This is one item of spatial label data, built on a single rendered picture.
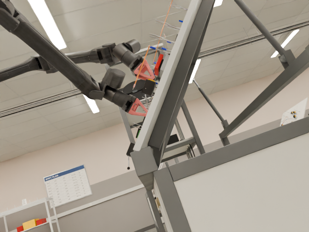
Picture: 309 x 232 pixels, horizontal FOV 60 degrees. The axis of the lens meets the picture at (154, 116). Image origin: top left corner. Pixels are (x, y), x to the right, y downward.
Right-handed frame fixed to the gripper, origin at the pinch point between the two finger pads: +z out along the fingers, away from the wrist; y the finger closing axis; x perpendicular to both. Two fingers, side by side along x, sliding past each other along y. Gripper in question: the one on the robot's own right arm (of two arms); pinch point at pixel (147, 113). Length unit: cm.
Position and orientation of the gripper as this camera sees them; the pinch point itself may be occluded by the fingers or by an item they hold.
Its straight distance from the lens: 106.4
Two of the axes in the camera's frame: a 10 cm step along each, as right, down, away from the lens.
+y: 0.7, 0.8, 9.9
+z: 8.7, 4.8, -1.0
